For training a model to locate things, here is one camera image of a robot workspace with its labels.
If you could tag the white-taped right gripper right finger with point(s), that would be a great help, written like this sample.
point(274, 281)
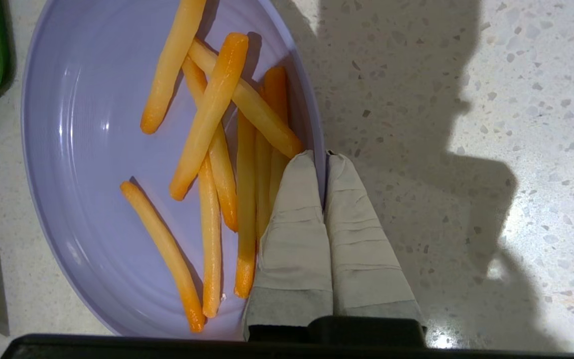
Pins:
point(361, 254)

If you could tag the purple plate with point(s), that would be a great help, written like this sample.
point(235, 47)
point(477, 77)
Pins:
point(92, 149)

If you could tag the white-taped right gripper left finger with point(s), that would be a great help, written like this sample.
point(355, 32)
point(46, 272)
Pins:
point(294, 249)

